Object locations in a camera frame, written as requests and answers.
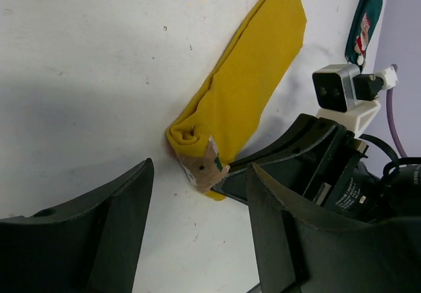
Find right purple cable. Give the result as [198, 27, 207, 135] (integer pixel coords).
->
[386, 64, 409, 158]

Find yellow sock with character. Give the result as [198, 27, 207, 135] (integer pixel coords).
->
[166, 0, 307, 196]

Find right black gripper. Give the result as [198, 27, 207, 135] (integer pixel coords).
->
[212, 114, 420, 223]

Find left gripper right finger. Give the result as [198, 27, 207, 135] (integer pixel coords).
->
[247, 164, 420, 292]

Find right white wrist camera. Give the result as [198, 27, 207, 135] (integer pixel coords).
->
[312, 64, 398, 138]

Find dark green santa sock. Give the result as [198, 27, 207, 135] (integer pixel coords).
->
[345, 0, 383, 71]

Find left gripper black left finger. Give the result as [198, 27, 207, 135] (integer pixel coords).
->
[1, 159, 154, 292]

